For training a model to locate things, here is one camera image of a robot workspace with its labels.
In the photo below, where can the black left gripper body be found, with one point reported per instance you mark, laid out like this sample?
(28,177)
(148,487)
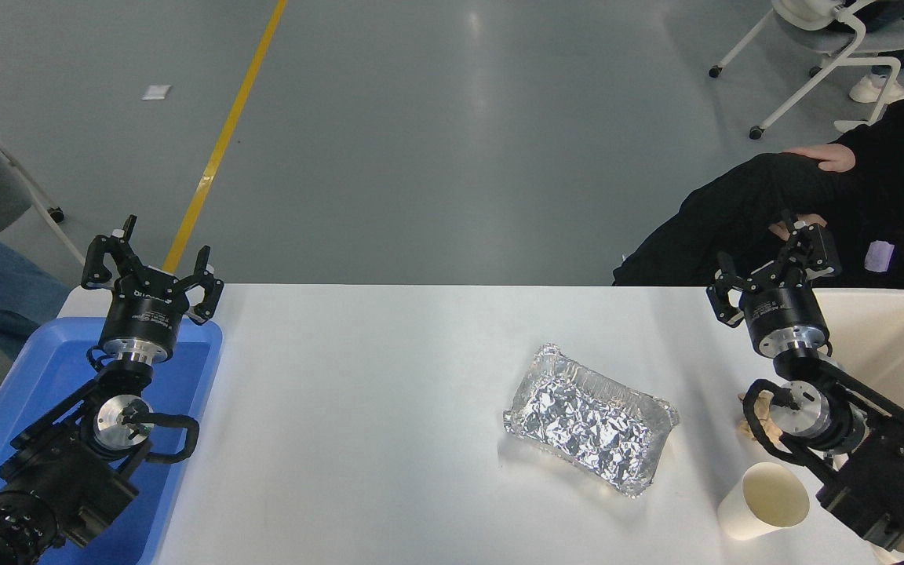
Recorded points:
(146,310)

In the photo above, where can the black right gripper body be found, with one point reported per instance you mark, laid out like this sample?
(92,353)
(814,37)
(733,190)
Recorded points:
(785,314)

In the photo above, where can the white paper cup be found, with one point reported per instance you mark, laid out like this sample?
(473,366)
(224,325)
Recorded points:
(766,498)

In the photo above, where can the left hand of person beside bin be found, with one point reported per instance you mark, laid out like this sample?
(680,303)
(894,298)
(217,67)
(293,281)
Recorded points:
(778,230)

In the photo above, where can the right hand of person beside bin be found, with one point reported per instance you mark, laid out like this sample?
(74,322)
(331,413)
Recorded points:
(832,158)

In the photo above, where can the blue plastic tray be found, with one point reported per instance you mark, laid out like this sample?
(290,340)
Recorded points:
(185,377)

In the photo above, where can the person beside bin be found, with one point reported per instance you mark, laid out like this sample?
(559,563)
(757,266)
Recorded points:
(734,212)

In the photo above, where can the crumpled tan paper ball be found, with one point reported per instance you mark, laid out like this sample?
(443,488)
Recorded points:
(762,420)

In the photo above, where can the large pale bin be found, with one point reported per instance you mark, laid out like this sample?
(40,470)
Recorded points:
(899,345)

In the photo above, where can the white paper scrap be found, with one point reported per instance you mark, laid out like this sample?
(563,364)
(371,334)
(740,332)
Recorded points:
(157,92)

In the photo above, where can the silver foil tray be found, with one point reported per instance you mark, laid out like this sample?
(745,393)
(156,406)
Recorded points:
(589,420)

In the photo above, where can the white swivel chair grey seat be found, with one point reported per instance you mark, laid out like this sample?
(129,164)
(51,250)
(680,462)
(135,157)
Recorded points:
(844,43)

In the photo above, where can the person on swivel chair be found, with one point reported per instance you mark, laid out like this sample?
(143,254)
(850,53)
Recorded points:
(903,31)

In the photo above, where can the grey chair with white frame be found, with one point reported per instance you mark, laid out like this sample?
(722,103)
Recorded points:
(9,184)

